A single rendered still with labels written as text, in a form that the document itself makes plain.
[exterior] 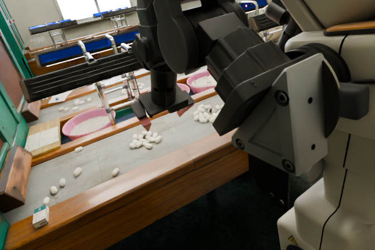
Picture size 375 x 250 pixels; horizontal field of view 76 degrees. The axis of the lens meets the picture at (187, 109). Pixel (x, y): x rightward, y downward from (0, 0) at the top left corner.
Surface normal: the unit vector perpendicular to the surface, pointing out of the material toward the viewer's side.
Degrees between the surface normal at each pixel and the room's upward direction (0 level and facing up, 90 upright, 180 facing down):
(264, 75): 37
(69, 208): 0
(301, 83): 82
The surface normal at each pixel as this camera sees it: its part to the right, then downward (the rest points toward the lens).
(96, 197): -0.17, -0.87
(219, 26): 0.18, -0.50
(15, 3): 0.53, 0.31
